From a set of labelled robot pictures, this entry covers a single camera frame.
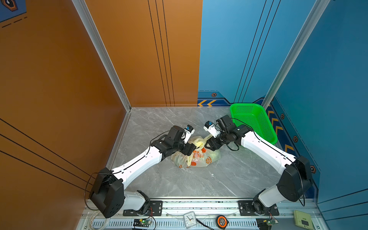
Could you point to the left circuit board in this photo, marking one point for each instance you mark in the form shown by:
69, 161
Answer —
142, 223

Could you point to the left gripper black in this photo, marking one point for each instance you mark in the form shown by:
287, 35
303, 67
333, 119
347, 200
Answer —
189, 148

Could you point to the aluminium frame post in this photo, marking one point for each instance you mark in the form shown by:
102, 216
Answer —
91, 28
310, 23

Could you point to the left aluminium frame post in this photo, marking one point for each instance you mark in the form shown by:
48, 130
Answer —
91, 28

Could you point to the circuit board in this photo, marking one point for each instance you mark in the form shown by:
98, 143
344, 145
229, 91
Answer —
142, 223
266, 224

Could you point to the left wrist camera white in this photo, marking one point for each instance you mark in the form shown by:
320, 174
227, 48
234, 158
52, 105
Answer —
188, 132

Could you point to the right aluminium frame post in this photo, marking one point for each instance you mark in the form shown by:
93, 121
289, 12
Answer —
310, 23

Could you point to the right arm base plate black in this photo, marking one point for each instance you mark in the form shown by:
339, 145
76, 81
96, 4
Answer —
246, 208

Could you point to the green wall switch box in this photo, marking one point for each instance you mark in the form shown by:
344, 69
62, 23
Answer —
303, 220

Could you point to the right circuit board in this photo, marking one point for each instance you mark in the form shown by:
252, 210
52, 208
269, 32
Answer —
266, 224

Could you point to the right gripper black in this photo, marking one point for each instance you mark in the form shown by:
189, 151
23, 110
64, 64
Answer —
211, 143

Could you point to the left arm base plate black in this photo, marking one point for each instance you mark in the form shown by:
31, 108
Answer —
152, 208

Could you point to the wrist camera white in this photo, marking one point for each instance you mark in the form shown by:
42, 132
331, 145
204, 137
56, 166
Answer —
210, 127
188, 132

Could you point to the orange black tape measure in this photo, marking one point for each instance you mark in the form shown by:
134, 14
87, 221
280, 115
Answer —
222, 222

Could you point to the small white clock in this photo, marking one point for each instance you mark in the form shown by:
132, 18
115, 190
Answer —
190, 220

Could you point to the translucent yellowish plastic bag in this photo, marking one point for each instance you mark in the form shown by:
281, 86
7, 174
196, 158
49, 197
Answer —
200, 157

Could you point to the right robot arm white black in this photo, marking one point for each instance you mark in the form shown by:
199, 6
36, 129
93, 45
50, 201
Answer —
295, 172

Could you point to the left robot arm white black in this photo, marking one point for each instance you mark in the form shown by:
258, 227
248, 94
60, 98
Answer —
109, 193

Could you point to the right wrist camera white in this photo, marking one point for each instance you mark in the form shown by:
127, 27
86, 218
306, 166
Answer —
210, 127

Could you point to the green plastic basket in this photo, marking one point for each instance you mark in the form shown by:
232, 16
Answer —
255, 116

